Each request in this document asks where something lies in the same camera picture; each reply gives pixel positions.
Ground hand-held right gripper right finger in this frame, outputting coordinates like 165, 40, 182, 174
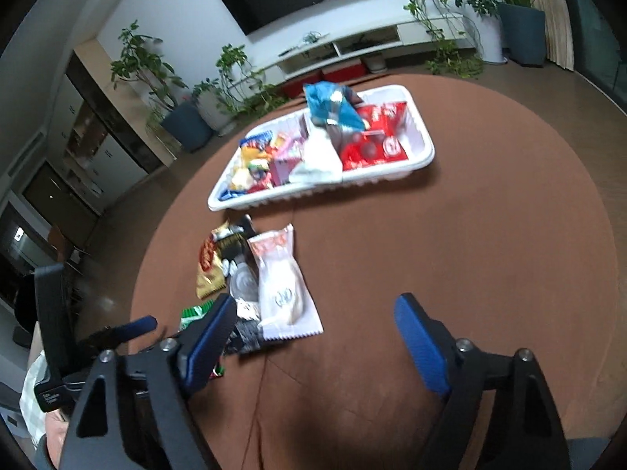
394, 293, 572, 470

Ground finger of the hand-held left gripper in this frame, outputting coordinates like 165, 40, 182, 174
87, 316, 158, 349

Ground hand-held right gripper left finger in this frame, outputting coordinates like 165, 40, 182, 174
60, 293, 239, 470

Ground yellow snack packet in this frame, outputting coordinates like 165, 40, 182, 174
230, 154, 270, 192

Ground pink snack packet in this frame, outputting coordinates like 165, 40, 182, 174
270, 132, 307, 187

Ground white plastic tray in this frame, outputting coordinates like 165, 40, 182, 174
208, 84, 436, 212

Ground large red snack bag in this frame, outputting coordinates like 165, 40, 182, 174
340, 130, 410, 172

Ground dark blue snack packet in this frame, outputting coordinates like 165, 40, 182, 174
239, 130, 274, 150

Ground long white snack packet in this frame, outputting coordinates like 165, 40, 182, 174
289, 117, 344, 184

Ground light blue snack bag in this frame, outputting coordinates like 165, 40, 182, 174
303, 81, 366, 130

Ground person's left hand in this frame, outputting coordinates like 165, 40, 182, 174
42, 405, 79, 467

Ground green snack packet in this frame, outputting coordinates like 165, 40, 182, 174
177, 301, 216, 331

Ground black and white snack packet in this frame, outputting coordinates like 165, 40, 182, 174
225, 301, 265, 356

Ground orange gold snack packet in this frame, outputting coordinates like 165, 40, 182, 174
196, 232, 227, 300

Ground cream white snack packet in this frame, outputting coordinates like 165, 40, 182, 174
247, 224, 324, 341

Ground round brown table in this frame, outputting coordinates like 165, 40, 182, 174
130, 73, 619, 470

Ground black and gold snack packet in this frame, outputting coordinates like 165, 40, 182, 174
213, 214, 258, 260

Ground tall plant in grey-blue pot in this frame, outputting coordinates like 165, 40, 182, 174
110, 20, 214, 154

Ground small plant in white pot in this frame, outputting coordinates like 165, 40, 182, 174
192, 78, 236, 137

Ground red storage box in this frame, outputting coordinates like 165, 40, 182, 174
321, 63, 368, 84
281, 81, 314, 99

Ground white television console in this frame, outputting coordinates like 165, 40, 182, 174
262, 12, 478, 81

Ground trailing vine plant on stand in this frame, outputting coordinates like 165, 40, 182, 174
403, 0, 486, 79

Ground bushy plant in white pot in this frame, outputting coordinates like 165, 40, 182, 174
443, 0, 510, 64

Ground large-leaf plant in dark pot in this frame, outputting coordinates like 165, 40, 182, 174
470, 0, 547, 67

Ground glass sliding door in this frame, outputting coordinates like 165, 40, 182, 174
558, 0, 627, 108

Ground beige curtain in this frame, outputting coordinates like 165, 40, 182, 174
531, 0, 576, 72

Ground white and brown wall cabinet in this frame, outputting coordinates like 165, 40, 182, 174
46, 42, 170, 216

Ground cables on console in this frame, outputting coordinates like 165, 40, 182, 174
277, 31, 331, 57

